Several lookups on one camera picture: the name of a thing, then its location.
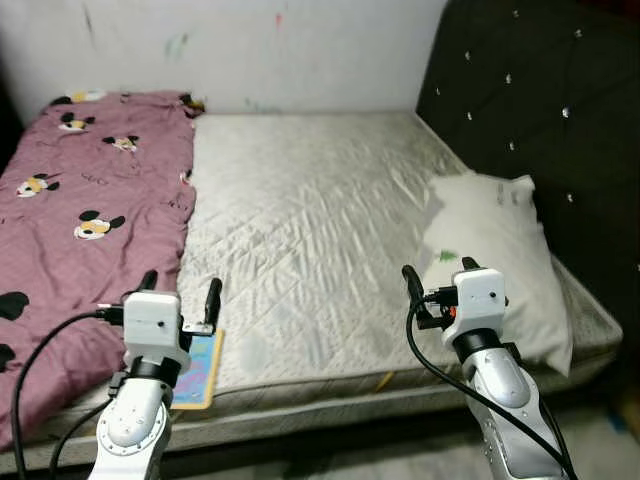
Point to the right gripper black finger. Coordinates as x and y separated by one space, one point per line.
412 285
469 264

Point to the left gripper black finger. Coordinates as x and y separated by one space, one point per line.
213 300
149 282

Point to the white pillow green tree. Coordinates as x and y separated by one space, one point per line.
490 230

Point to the yellow bordered children's book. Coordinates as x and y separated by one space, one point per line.
200 370

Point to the purple cartoon mouse quilt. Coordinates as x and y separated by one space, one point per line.
80 260

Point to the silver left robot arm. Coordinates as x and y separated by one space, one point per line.
135 430

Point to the quilted white mattress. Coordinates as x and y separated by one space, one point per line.
320 220

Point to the black tufted headboard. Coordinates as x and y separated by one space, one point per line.
540 100

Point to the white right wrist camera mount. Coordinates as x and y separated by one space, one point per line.
480 300

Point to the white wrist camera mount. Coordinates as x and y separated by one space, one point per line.
480 300
152 320

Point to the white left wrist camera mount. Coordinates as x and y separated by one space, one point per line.
152 320

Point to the dark bed frame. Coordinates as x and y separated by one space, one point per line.
420 420

